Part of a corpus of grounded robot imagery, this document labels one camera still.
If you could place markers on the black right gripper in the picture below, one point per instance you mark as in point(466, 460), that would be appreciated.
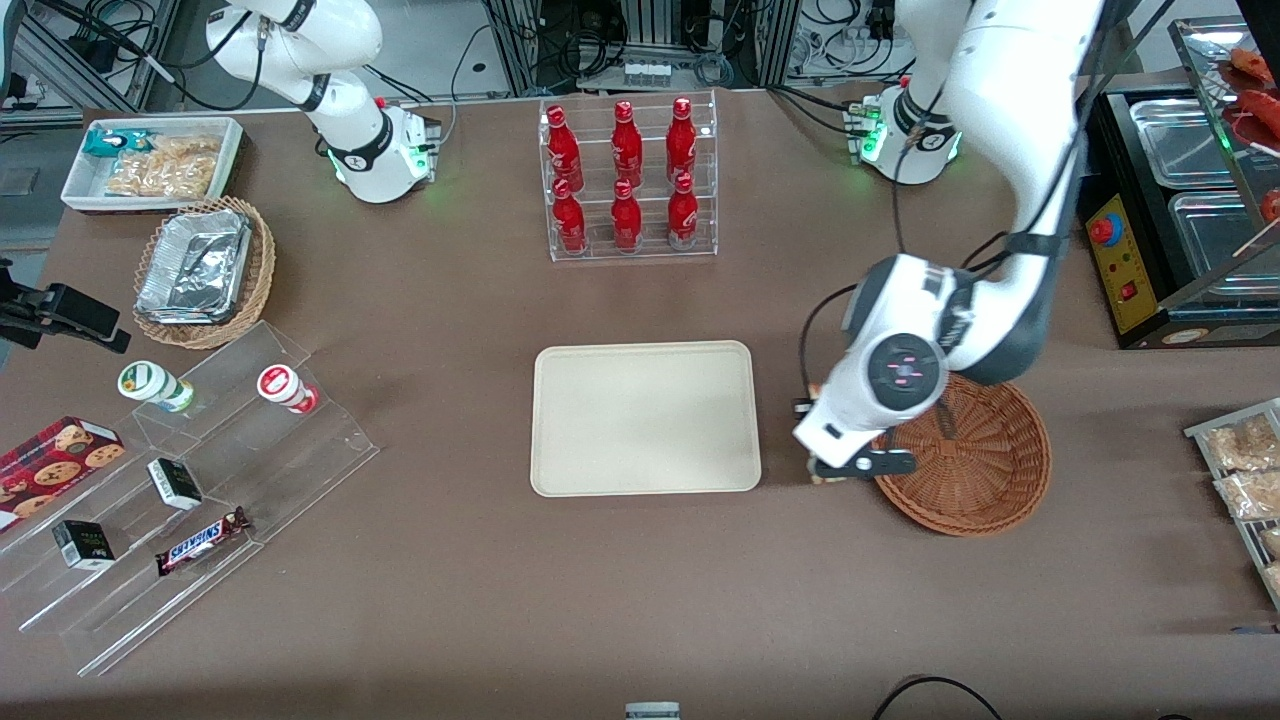
point(62, 306)

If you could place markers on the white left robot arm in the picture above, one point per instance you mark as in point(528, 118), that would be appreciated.
point(1010, 100)

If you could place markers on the round brown wicker basket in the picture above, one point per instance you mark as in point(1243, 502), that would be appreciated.
point(980, 470)

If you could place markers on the beige plastic serving tray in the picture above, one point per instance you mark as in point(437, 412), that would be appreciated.
point(645, 420)

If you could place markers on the light tan wicker basket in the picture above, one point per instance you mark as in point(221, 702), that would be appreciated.
point(262, 270)

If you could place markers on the tray of packaged snacks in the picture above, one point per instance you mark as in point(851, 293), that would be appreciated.
point(1236, 525)

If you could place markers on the green lid yogurt cup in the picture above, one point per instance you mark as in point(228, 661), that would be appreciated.
point(150, 382)

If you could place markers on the white rectangular snack bin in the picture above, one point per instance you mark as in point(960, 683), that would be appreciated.
point(82, 185)

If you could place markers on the clear fried snack bag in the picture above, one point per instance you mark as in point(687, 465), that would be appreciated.
point(1240, 445)
point(1270, 542)
point(190, 148)
point(155, 180)
point(1274, 580)
point(1250, 495)

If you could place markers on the red tartan cookie box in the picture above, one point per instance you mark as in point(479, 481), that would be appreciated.
point(55, 465)

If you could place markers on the green snack packet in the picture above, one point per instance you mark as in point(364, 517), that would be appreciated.
point(115, 142)

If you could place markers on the small black carton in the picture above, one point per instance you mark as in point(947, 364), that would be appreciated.
point(83, 545)
point(175, 483)

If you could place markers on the red lid yogurt cup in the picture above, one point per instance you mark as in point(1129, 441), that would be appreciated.
point(280, 385)

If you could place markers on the clear acrylic bottle rack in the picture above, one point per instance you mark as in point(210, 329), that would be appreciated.
point(700, 210)

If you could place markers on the red soda bottle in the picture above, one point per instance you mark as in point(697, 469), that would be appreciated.
point(569, 222)
point(626, 220)
point(681, 140)
point(627, 145)
point(683, 215)
point(564, 150)

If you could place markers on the Snickers chocolate bar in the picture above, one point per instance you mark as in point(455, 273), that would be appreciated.
point(200, 542)

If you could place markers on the clear acrylic stepped stand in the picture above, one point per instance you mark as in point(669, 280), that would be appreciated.
point(300, 460)

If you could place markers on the black food warmer machine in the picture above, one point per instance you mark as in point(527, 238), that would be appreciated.
point(1120, 265)

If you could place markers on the small grey device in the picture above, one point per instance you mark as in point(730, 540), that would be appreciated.
point(652, 712)

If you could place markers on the white power strip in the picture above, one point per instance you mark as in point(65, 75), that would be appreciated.
point(850, 45)

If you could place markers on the stainless steel pan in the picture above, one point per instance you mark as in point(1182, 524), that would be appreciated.
point(1180, 140)
point(1215, 240)

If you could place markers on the red sausage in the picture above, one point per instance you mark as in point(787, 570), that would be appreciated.
point(1255, 62)
point(1262, 105)

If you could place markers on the aluminium frame rack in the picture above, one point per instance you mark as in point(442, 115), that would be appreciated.
point(650, 30)

